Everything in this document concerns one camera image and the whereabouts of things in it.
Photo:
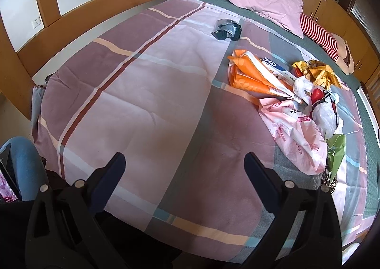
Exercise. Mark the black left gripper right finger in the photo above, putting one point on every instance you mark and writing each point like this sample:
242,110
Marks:
282,201

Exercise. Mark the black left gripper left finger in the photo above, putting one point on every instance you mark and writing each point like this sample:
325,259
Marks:
87,247

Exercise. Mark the pink printed plastic bag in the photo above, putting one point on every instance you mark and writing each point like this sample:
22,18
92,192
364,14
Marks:
297,136

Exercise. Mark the white red plastic bag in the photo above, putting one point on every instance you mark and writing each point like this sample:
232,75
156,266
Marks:
321,105

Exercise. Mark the orange white plastic bag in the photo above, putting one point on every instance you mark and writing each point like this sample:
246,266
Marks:
247,72

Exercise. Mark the black plastic bag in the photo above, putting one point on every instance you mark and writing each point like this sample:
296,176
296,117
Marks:
226,28

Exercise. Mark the blue jeans leg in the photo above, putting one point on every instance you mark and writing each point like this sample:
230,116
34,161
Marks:
27,169

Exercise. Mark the green plastic bag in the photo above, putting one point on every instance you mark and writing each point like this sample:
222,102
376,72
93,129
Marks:
335,154

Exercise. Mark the green bed mat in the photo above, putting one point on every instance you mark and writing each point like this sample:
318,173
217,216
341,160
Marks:
372,149

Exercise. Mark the blue white medicine box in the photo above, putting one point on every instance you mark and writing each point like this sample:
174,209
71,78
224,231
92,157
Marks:
279,72

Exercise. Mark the gold crumpled foil wrapper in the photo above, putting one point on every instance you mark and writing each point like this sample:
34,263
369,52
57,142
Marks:
318,73

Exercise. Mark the white flat board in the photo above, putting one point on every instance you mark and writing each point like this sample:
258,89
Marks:
370,112

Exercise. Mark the plaid pink grey bedspread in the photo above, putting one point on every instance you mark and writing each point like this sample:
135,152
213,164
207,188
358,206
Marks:
155,88

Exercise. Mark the striped plush doll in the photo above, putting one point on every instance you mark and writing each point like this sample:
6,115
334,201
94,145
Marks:
335,46

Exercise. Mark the wooden bed frame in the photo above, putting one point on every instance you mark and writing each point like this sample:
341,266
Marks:
18,67

